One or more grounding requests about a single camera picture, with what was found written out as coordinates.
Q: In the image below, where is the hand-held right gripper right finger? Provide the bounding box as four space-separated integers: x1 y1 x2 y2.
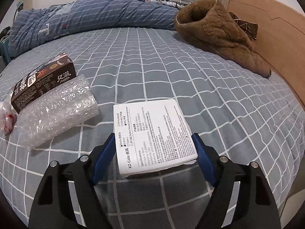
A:
192 133 279 229

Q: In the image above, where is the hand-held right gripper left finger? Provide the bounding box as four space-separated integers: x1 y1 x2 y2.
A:
29 133 120 229

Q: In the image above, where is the white printed box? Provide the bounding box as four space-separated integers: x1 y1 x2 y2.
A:
113 99 198 178

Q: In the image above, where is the brown cookie box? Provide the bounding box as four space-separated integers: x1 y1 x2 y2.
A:
11 52 77 114

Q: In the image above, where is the clear bubble wrap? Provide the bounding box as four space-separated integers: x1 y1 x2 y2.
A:
17 74 100 149

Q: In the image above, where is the grey checked bed sheet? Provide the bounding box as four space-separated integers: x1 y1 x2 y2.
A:
0 27 305 229

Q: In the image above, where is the crumpled pink white bag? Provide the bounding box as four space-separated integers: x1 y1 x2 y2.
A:
0 101 18 135

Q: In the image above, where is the brown fleece coat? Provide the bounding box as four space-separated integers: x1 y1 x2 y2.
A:
173 0 272 78

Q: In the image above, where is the dark patterned cushion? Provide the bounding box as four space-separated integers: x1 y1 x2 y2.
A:
229 12 258 40

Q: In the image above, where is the wooden headboard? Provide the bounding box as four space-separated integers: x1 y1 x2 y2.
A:
225 0 305 111

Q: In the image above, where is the blue striped duvet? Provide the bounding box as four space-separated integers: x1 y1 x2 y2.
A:
8 0 181 58

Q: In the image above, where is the teal storage box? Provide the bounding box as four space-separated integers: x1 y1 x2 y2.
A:
0 40 11 65

